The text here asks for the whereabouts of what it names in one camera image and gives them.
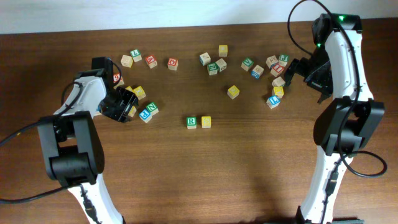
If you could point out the wooden K block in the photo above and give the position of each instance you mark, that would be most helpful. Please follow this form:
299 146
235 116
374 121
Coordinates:
272 61

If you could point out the green L block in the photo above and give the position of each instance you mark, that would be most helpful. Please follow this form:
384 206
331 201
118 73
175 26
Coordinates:
136 55

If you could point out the plain wooden block left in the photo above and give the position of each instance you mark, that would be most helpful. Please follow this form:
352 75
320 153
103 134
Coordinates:
127 61

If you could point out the green V block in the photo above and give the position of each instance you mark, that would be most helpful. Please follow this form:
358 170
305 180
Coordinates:
247 63

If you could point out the red 6 block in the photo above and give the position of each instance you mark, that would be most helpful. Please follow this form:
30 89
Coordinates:
118 80

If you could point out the red A block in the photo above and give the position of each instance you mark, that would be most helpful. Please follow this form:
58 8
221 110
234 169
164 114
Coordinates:
151 61

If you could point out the yellow block cluster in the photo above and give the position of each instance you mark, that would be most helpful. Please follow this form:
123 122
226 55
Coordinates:
139 92
206 121
129 88

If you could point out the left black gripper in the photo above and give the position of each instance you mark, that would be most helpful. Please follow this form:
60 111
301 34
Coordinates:
132 100

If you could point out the plain wooden block centre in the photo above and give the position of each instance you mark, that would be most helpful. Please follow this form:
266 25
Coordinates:
221 64

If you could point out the green N block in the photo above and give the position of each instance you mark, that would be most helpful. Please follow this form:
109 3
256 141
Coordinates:
152 108

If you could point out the blue P block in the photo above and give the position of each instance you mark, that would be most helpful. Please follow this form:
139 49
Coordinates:
145 115

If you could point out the red I block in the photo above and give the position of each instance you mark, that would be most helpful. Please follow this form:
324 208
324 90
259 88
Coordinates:
276 70

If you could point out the blue L block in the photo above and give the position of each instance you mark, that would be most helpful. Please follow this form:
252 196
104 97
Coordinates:
273 101

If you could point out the yellow block top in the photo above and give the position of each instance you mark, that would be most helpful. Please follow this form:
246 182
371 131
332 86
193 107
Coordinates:
223 50

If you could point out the plain wooden block right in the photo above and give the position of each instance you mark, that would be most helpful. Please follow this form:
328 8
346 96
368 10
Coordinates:
279 81

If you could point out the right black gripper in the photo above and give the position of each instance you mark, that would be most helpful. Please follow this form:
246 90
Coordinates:
323 85

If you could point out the red Q block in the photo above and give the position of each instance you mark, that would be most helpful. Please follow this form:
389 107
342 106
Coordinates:
172 64

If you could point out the blue S block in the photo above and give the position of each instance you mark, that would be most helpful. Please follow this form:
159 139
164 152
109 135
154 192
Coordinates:
257 71

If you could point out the green Z block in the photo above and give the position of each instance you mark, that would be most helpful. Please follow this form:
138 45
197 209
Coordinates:
212 69

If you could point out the plain wooden block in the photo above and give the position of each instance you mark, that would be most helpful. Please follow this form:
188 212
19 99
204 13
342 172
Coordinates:
279 81
127 61
221 64

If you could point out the wooden block blue side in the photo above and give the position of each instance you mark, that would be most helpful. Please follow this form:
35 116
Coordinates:
205 58

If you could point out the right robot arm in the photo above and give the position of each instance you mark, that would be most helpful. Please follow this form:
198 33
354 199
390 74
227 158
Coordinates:
335 69

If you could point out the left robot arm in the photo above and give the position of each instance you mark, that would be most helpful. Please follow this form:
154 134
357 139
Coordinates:
71 147

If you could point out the green J block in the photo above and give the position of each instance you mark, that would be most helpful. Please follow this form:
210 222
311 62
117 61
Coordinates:
283 59

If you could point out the green R block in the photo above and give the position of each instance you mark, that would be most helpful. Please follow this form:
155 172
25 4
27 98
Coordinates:
191 122

